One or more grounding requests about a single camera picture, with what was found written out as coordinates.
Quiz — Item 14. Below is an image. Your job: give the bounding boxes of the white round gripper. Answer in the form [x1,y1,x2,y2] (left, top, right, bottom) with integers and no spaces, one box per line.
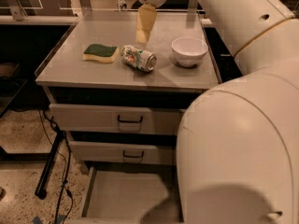
[135,0,167,44]

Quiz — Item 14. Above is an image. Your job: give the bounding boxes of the yellow green sponge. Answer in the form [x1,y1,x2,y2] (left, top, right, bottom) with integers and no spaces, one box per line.
[83,44,119,63]

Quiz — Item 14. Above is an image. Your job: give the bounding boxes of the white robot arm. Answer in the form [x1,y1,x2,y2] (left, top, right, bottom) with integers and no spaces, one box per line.
[177,0,299,224]

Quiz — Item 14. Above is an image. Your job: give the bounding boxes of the grey metal drawer cabinet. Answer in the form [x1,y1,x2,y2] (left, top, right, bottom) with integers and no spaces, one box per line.
[35,10,222,224]

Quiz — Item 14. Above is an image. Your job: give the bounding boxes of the top grey drawer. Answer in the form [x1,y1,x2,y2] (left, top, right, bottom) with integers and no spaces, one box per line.
[50,104,183,135]

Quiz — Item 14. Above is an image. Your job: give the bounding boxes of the middle grey drawer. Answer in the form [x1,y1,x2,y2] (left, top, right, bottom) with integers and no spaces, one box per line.
[69,141,176,165]

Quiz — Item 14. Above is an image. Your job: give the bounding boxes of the open bottom grey drawer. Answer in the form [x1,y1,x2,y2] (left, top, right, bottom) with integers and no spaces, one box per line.
[64,163,183,224]

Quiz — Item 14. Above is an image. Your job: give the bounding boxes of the clear water bottle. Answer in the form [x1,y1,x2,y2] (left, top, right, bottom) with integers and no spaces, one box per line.
[117,0,127,11]

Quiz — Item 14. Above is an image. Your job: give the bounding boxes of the crushed soda can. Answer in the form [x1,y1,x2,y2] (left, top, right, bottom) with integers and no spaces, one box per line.
[121,45,157,73]

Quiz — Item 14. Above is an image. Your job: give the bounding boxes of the white bowl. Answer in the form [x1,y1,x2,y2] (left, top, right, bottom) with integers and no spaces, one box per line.
[172,37,208,67]

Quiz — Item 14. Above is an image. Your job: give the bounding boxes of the black table leg stand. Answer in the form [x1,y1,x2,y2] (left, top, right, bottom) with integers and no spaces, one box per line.
[0,131,64,200]

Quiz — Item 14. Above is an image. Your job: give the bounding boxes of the blue tape piece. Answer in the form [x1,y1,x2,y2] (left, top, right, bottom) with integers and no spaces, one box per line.
[32,215,65,224]

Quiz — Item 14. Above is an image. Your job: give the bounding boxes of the white horizontal rail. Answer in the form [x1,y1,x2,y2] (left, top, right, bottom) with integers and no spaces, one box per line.
[0,11,213,27]

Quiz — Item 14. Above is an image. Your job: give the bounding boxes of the black cables at left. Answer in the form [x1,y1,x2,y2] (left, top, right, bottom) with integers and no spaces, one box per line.
[37,109,75,224]

